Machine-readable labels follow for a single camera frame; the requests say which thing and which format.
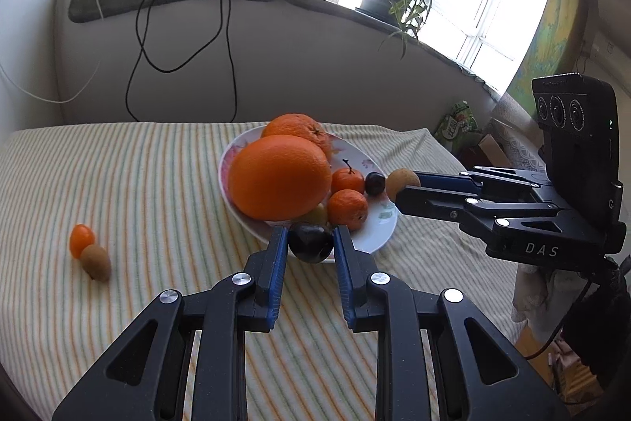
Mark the striped blanket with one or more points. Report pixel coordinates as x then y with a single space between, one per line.
148 184

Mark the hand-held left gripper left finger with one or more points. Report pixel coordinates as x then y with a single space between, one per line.
278 275

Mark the small stemless mandarin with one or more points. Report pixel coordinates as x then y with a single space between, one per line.
347 210

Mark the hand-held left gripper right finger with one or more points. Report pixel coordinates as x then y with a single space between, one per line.
344 280

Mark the cardboard box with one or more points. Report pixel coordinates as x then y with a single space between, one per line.
490 149

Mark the small mandarin with stem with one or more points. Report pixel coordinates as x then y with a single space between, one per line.
347 182

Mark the large smooth orange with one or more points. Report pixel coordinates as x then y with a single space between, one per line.
278 179

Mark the navel orange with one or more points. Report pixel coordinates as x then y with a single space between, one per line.
296 127

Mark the brown kiwi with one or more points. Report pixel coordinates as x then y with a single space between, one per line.
97 264

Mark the orange kumquat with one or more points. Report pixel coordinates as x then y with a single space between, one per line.
80 237

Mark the wall map poster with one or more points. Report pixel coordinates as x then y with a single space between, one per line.
547 41

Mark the dark purple plum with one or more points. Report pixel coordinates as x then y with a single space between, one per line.
374 184
310 243

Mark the tan longan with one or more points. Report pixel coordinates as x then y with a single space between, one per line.
397 180

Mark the white floral plate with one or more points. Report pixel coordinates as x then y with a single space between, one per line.
379 228

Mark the green grape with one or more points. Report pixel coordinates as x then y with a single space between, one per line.
315 215

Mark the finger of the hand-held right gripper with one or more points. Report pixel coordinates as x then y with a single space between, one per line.
429 201
443 182

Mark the green snack packet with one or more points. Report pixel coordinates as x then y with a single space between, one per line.
458 125

